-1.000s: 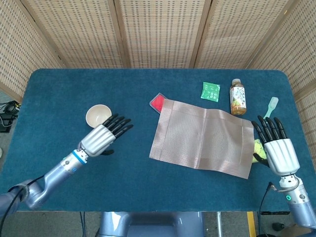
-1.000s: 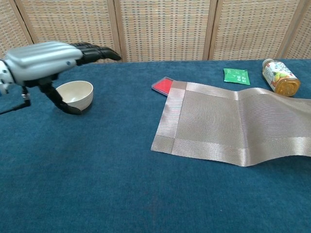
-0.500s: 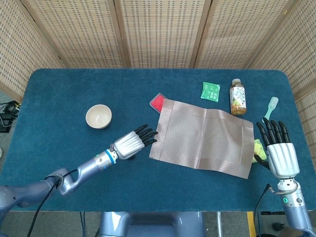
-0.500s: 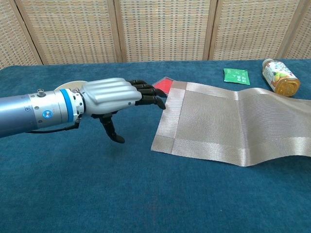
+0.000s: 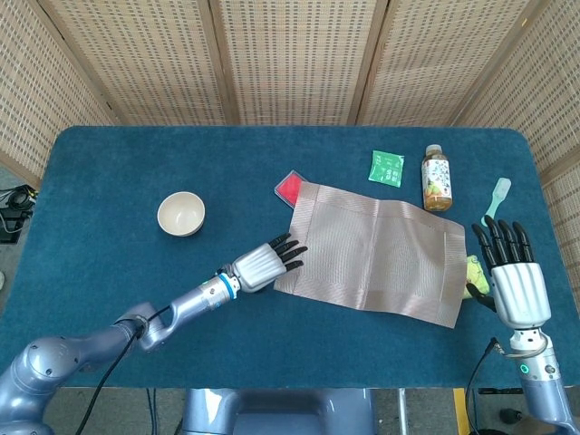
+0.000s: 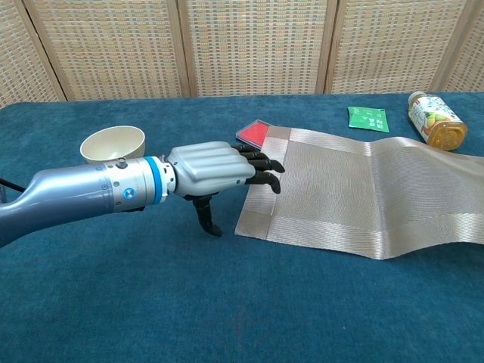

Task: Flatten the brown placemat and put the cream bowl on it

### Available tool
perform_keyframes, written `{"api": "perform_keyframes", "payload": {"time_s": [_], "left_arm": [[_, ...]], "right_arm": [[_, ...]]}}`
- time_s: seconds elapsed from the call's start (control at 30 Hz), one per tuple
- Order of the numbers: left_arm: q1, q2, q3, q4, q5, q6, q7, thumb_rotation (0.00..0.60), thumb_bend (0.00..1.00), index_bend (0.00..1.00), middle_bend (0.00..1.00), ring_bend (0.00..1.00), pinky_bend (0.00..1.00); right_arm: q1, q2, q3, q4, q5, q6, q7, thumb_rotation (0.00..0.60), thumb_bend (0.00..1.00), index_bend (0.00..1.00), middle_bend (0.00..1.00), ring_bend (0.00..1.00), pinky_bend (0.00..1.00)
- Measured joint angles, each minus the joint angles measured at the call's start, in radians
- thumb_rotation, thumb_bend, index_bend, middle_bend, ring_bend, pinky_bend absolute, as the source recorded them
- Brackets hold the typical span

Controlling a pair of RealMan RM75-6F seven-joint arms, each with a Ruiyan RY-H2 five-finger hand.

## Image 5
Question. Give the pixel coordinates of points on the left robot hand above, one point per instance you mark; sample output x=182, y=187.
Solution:
x=258, y=269

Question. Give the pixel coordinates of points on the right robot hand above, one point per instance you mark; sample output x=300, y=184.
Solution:
x=521, y=290

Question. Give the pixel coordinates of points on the cream round bowl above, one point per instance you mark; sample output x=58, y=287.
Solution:
x=181, y=215

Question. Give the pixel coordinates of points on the brown woven placemat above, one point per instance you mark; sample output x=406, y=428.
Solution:
x=376, y=254

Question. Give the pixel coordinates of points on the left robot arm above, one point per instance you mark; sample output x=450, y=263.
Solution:
x=59, y=358

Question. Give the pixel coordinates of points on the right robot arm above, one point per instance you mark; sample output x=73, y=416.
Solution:
x=544, y=389

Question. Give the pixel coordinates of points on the green white tissue pack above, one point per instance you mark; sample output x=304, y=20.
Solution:
x=476, y=272

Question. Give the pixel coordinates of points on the red ink pad clear case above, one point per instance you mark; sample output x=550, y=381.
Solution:
x=289, y=188

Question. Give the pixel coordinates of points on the light green plastic brush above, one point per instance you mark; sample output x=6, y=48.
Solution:
x=498, y=195

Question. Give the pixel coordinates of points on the orange juice bottle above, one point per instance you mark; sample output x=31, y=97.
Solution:
x=437, y=181

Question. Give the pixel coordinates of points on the blue-grey robot torso base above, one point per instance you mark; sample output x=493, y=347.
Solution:
x=281, y=412

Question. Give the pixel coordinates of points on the green sachet packet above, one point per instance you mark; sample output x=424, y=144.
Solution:
x=386, y=168

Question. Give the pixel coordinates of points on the woven bamboo folding screen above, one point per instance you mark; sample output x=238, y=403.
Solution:
x=294, y=59

